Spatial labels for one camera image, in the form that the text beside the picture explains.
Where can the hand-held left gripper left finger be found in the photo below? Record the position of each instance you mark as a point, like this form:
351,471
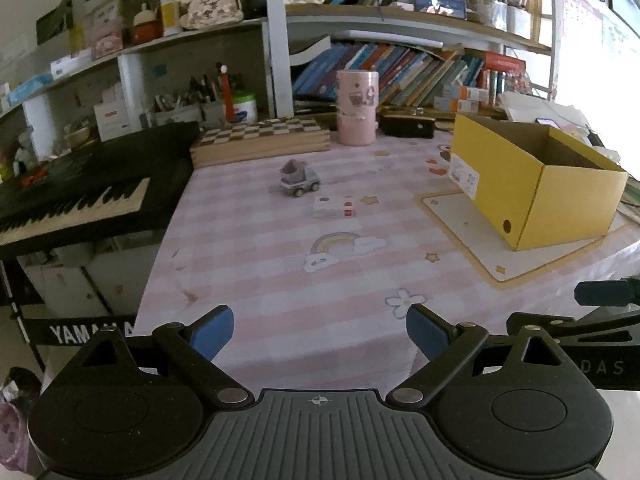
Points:
212,332

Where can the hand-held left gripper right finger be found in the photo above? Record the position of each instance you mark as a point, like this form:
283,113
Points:
427,330

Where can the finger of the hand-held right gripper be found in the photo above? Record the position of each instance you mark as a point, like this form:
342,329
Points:
590,332
607,292

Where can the yellow cardboard box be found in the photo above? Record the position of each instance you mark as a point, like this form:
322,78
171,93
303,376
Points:
565,205

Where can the pink checkered cloth desktop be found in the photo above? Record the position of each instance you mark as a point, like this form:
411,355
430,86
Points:
300,285

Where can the cream yellow-edged placemat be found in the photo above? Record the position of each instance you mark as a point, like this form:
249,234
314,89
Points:
465,230

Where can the black white-lettered stand band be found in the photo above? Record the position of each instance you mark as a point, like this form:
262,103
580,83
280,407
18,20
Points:
75,332

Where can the small white red box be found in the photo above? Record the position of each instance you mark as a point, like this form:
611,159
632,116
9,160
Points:
335,206

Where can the white cabinet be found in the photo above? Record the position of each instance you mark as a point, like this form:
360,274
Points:
65,280

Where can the smartphone with purple screen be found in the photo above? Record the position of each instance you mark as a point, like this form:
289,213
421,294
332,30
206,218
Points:
548,122

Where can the checkered wooden chessboard box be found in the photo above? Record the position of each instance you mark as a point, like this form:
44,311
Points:
260,140

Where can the pile of white papers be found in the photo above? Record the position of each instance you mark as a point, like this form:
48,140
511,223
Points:
530,107

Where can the black electronic keyboard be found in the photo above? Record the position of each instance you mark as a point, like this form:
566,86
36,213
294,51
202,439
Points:
100,160

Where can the black case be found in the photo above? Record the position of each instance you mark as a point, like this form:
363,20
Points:
406,125

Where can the pink plastic bag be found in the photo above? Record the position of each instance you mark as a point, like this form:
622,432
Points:
12,425

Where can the white pen holder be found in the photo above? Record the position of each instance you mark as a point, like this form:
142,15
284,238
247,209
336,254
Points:
210,110

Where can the green lidded white jar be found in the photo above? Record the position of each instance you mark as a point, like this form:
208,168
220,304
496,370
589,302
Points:
244,109

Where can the orange white small box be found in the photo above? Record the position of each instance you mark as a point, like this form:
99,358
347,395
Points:
452,105
470,92

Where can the pink cylindrical container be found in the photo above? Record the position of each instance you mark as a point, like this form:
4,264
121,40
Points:
356,110

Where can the white red-label box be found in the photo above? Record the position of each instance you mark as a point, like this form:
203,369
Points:
112,120

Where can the red flat box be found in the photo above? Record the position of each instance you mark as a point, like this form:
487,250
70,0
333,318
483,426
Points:
506,72

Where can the white shelf unit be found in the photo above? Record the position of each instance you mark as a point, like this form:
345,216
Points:
280,70

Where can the pink small box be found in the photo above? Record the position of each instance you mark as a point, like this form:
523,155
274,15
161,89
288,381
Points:
107,42

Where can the red round jar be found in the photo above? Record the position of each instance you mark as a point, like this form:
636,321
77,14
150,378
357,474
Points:
147,30

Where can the yellow-label white bottle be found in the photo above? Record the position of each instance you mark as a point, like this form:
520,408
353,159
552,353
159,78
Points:
169,15

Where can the black smartphone lit screen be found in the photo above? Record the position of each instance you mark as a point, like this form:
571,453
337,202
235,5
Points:
441,4

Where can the wall poster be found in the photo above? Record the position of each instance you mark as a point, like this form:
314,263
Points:
590,20

